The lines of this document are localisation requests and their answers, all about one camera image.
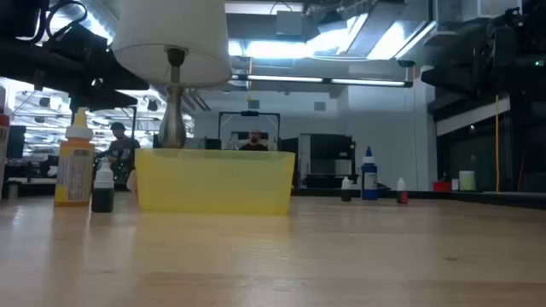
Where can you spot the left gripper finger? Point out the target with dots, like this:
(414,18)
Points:
(126,81)
(106,102)

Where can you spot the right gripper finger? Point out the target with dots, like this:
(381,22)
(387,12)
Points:
(452,103)
(456,81)

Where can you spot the small green food coloring bottle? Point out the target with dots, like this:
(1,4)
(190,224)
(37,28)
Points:
(102,200)

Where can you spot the small red food coloring bottle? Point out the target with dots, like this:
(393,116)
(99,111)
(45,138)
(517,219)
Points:
(402,197)

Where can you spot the large blue food coloring bottle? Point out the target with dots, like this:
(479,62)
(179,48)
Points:
(369,179)

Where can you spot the yellow translucent plastic bin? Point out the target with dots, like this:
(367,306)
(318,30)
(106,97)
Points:
(213,183)

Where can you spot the small black food coloring bottle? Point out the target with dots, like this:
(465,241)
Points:
(346,194)

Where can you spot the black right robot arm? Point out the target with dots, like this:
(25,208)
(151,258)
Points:
(529,42)

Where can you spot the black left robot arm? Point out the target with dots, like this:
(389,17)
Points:
(17,55)

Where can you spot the round white ceiling device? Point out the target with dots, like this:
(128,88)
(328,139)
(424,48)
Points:
(441,39)

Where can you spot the person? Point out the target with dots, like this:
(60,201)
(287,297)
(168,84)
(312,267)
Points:
(254,143)
(123,153)

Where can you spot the silver lamp with white shade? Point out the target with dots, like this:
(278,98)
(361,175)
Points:
(170,34)

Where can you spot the green and white canister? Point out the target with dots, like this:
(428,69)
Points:
(467,181)

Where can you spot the white cup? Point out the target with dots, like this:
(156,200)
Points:
(455,185)

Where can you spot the red storage bin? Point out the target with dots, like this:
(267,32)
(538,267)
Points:
(442,186)

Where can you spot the black monitor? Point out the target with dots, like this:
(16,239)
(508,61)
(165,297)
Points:
(16,141)

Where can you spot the black cabinet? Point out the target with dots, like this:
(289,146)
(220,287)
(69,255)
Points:
(328,149)

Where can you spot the long ceiling light bar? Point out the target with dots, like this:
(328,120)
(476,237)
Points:
(298,79)

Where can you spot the grey ceiling box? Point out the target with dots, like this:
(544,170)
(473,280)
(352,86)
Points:
(289,23)

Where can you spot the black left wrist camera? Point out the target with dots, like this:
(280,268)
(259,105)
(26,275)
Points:
(79,42)

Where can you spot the black gantry frame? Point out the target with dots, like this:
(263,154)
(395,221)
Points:
(249,113)

